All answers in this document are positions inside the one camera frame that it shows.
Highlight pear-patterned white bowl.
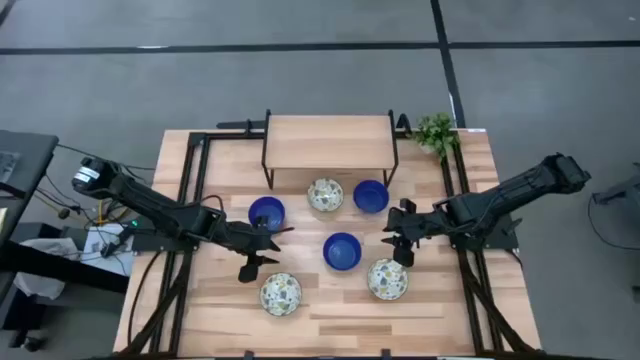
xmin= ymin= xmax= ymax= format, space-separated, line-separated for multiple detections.
xmin=259 ymin=272 xmax=303 ymax=318
xmin=367 ymin=257 xmax=409 ymax=302
xmin=306 ymin=177 xmax=345 ymax=213

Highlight wooden shelf riser black legs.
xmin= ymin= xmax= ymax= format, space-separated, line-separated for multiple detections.
xmin=261 ymin=108 xmax=400 ymax=191

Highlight small green potted plant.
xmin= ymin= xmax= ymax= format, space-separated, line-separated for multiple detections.
xmin=412 ymin=112 xmax=461 ymax=162

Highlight thick black cable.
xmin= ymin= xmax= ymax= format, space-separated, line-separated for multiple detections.
xmin=126 ymin=248 xmax=169 ymax=349

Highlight black aluminium table frame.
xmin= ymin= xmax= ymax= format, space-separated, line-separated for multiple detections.
xmin=117 ymin=127 xmax=541 ymax=360

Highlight black desk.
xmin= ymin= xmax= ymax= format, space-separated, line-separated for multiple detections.
xmin=0 ymin=129 xmax=60 ymax=241
xmin=0 ymin=238 xmax=130 ymax=295

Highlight black box with green light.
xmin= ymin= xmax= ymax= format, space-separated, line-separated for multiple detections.
xmin=117 ymin=214 xmax=151 ymax=241

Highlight white cardboard box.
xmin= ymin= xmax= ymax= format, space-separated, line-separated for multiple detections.
xmin=81 ymin=223 xmax=135 ymax=277

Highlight grey crumpled cloth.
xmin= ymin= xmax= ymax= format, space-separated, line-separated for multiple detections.
xmin=13 ymin=237 xmax=82 ymax=301

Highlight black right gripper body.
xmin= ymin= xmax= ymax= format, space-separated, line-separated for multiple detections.
xmin=393 ymin=208 xmax=445 ymax=245

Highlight blue mini bowl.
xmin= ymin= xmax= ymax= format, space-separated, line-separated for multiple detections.
xmin=322 ymin=231 xmax=363 ymax=272
xmin=352 ymin=179 xmax=390 ymax=215
xmin=248 ymin=196 xmax=287 ymax=232

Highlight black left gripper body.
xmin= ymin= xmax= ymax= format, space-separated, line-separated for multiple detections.
xmin=218 ymin=221 xmax=281 ymax=254

